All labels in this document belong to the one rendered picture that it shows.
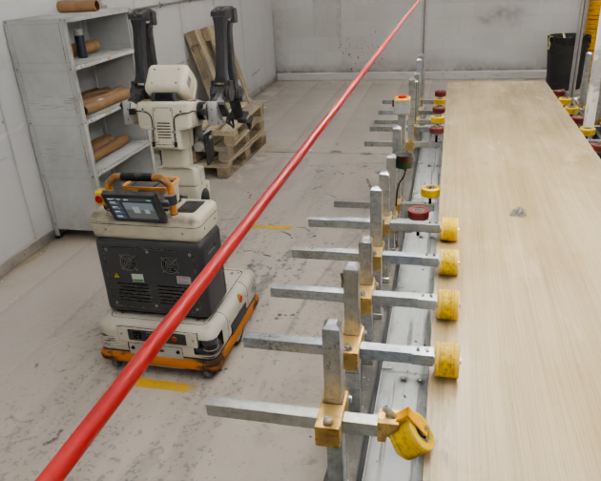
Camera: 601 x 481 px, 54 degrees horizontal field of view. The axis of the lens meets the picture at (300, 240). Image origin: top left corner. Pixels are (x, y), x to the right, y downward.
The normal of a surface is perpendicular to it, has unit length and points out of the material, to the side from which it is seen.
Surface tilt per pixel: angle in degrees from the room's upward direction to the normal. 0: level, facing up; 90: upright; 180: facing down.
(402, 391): 0
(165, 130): 82
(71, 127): 90
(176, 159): 82
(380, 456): 0
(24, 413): 0
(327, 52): 90
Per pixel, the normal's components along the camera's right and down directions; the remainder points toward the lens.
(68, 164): -0.23, 0.43
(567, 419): -0.05, -0.90
